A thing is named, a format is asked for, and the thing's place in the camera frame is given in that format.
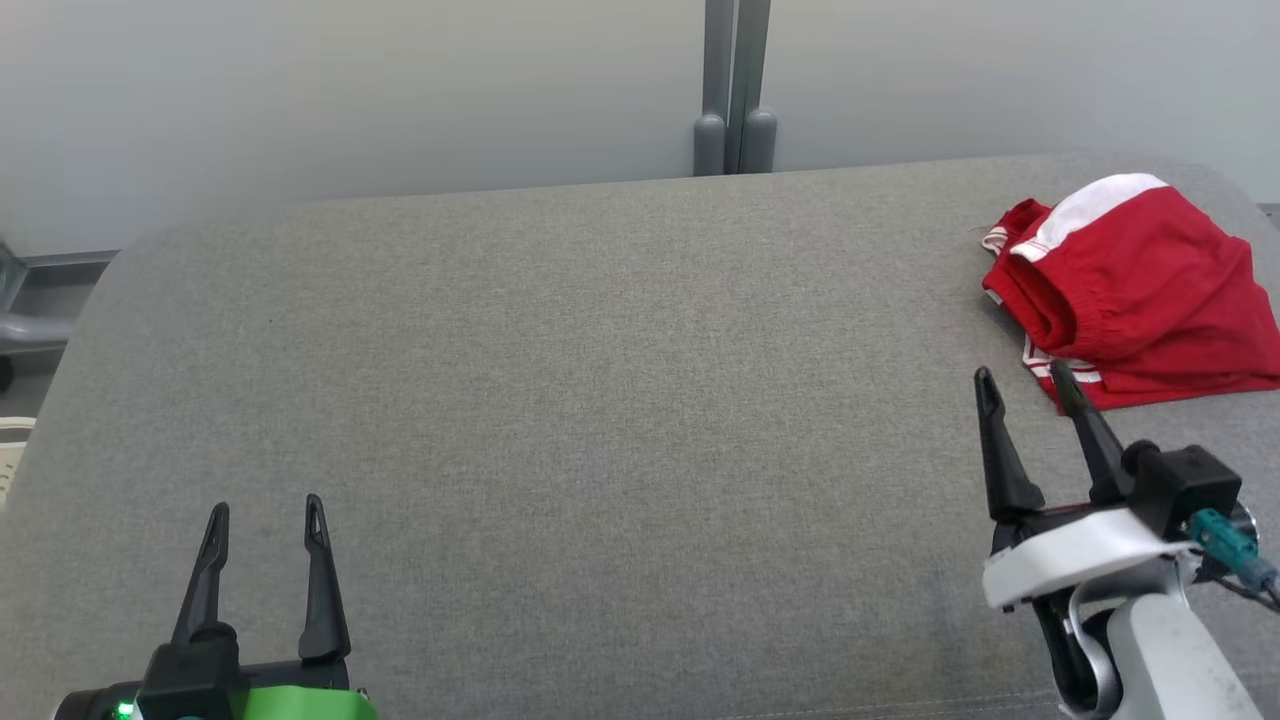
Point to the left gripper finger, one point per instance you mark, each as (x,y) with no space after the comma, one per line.
(322,610)
(205,600)

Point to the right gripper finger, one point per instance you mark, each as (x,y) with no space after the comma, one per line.
(1008,480)
(1105,465)

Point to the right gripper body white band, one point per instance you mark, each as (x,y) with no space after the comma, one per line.
(1070,550)

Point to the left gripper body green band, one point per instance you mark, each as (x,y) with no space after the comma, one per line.
(300,700)

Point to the red shorts with white stripe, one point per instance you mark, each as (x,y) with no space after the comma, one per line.
(1170,260)

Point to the red basketball jersey number 23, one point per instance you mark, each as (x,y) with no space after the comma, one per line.
(1018,218)

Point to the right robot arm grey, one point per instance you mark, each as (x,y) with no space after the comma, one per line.
(1170,660)

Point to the cream perforated laundry basket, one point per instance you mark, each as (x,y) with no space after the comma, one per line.
(10,450)

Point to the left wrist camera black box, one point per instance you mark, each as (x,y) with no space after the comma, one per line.
(190,680)

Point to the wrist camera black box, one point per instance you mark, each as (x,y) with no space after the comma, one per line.
(190,680)
(1190,485)

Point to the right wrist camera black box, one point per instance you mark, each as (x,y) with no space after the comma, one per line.
(1190,485)

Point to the grey metal tube frame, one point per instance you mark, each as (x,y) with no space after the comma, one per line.
(25,328)

